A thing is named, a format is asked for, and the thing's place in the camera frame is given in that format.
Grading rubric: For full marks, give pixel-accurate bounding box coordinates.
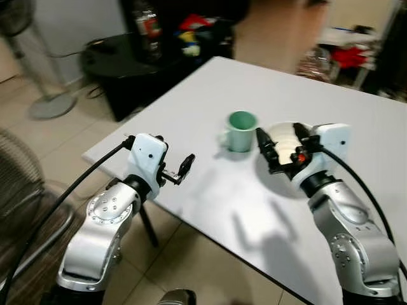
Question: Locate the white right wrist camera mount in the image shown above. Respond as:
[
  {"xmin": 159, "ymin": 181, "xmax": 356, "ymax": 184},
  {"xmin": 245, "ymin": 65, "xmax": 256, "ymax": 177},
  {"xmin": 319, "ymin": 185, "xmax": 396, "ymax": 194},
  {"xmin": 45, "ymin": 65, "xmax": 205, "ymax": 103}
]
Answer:
[{"xmin": 291, "ymin": 123, "xmax": 352, "ymax": 186}]

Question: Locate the white rack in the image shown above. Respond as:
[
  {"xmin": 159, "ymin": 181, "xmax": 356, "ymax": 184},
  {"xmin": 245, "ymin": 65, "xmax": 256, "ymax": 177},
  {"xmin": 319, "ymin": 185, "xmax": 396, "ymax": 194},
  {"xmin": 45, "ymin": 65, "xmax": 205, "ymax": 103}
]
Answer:
[{"xmin": 317, "ymin": 24, "xmax": 382, "ymax": 90}]

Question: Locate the black side table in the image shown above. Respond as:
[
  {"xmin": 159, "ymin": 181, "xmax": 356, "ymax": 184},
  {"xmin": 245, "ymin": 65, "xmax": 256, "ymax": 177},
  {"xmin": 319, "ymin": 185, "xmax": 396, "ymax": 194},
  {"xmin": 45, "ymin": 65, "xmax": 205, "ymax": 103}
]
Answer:
[{"xmin": 81, "ymin": 32, "xmax": 237, "ymax": 123}]

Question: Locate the red bag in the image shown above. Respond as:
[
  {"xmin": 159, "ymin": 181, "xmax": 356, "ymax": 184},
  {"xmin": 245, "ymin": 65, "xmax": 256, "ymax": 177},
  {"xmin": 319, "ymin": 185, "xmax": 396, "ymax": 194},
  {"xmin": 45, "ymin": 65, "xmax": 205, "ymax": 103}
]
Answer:
[{"xmin": 331, "ymin": 47, "xmax": 369, "ymax": 69}]

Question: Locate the clear plastic bag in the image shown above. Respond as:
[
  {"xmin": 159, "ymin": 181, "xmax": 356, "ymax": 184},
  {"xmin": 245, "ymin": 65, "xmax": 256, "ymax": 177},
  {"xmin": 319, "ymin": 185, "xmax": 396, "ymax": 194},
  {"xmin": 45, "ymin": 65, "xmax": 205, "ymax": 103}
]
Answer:
[{"xmin": 298, "ymin": 48, "xmax": 333, "ymax": 82}]

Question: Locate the white ceramic bowl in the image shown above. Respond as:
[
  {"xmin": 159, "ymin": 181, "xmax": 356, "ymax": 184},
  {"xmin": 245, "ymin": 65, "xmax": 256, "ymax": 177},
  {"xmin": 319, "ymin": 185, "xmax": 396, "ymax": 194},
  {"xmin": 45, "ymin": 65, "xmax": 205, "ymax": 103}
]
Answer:
[{"xmin": 263, "ymin": 120, "xmax": 317, "ymax": 167}]

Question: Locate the bottle with red label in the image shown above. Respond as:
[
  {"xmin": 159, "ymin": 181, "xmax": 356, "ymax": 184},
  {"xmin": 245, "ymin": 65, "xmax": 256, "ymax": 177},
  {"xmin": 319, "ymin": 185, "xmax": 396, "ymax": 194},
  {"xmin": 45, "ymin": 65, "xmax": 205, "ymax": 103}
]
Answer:
[{"xmin": 132, "ymin": 0, "xmax": 163, "ymax": 63}]

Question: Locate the dark wicker chair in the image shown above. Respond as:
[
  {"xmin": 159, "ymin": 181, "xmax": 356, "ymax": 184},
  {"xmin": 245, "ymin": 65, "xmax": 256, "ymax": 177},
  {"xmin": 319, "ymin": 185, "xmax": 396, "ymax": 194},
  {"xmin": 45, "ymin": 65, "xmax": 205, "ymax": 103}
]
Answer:
[{"xmin": 0, "ymin": 127, "xmax": 76, "ymax": 280}]

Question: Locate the grey pedestal floor fan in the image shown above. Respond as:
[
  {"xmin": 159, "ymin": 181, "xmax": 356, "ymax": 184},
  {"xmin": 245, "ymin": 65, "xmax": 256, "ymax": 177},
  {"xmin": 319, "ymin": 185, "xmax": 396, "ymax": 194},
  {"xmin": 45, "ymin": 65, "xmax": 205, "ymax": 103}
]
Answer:
[{"xmin": 0, "ymin": 0, "xmax": 78, "ymax": 121}]

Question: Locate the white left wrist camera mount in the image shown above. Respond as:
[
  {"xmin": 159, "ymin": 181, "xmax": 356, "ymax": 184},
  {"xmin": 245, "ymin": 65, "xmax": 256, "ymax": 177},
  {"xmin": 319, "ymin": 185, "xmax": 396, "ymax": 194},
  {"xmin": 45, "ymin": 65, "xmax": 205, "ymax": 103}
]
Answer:
[{"xmin": 125, "ymin": 133, "xmax": 169, "ymax": 199}]

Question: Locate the silver robot leg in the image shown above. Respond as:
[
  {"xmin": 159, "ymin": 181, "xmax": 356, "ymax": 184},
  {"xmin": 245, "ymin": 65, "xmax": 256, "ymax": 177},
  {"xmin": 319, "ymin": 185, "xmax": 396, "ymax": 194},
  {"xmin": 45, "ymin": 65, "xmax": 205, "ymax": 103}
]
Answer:
[{"xmin": 158, "ymin": 289, "xmax": 197, "ymax": 305}]

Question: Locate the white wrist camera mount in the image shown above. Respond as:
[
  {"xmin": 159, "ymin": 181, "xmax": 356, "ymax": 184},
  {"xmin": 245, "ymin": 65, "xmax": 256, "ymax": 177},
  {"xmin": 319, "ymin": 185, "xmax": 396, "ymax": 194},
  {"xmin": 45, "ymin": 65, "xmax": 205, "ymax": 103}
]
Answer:
[
  {"xmin": 125, "ymin": 133, "xmax": 169, "ymax": 199},
  {"xmin": 291, "ymin": 123, "xmax": 352, "ymax": 186}
]

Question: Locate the mint green mug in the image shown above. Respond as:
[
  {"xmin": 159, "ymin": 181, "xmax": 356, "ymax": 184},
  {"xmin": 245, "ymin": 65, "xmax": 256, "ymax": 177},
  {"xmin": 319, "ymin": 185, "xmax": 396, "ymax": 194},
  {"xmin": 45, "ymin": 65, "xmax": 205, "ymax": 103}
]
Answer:
[{"xmin": 219, "ymin": 111, "xmax": 259, "ymax": 154}]

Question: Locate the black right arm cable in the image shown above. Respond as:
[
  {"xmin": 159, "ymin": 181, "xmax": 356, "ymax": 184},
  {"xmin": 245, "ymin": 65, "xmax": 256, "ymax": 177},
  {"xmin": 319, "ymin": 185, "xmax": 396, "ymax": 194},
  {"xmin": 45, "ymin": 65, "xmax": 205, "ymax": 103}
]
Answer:
[{"xmin": 317, "ymin": 146, "xmax": 407, "ymax": 287}]

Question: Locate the dark cabinet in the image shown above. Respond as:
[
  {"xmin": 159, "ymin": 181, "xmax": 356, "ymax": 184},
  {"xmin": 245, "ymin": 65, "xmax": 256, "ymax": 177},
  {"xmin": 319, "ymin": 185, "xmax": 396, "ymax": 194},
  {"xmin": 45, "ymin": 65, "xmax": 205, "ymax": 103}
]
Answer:
[{"xmin": 364, "ymin": 5, "xmax": 407, "ymax": 102}]

